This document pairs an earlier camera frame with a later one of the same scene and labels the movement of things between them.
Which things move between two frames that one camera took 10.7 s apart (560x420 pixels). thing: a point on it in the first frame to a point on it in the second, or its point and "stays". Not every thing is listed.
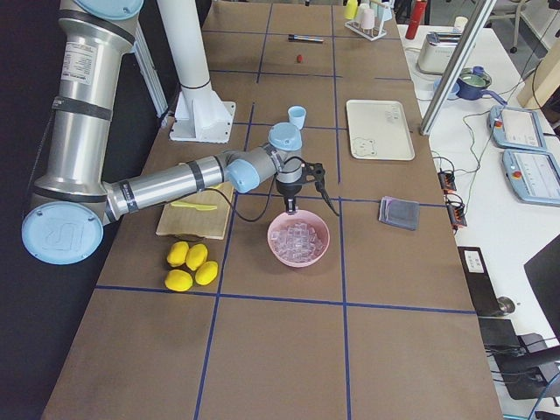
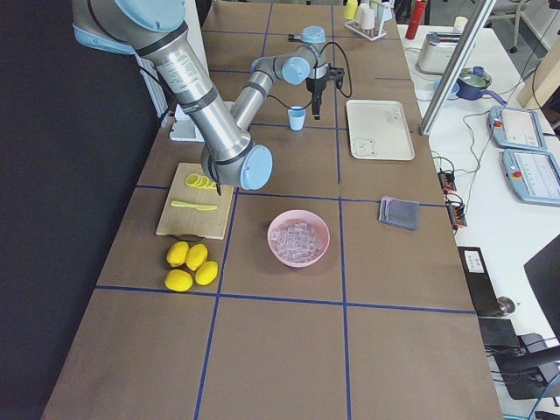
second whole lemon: (196, 256) stays
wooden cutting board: (177, 220) stays
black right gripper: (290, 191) to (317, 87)
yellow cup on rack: (351, 9) stays
